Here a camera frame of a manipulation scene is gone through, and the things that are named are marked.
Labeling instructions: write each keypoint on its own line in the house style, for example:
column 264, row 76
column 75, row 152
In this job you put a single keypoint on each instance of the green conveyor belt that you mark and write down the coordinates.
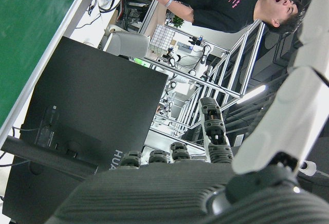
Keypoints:
column 25, row 28

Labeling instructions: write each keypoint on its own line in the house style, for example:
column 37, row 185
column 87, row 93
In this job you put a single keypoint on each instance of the aluminium frame rack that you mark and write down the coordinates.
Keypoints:
column 254, row 44

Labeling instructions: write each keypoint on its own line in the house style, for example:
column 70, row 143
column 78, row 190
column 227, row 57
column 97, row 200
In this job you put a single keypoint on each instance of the small green plant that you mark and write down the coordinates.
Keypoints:
column 177, row 21

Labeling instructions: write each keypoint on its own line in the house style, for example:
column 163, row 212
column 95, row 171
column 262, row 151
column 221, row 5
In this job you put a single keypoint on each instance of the small white camera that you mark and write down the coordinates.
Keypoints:
column 308, row 168

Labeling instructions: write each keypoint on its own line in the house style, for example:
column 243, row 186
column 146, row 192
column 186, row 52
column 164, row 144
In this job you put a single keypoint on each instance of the ceiling light strip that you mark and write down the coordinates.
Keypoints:
column 252, row 94

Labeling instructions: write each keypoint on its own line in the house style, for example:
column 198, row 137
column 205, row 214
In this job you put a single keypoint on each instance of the black computer monitor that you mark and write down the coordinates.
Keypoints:
column 90, row 93

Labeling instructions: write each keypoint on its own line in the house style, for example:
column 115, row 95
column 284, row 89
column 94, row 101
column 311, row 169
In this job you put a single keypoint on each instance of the white grid box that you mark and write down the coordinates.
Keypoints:
column 162, row 39

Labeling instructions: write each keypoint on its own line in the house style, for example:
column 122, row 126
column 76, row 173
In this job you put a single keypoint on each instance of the person in black shirt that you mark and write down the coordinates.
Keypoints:
column 218, row 3

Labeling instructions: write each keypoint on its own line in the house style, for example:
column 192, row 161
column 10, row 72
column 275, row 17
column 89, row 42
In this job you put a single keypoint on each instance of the light grey chair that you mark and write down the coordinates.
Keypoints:
column 126, row 44

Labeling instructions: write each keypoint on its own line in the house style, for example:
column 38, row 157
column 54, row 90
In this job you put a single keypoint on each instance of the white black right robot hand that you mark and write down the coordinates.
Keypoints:
column 180, row 195

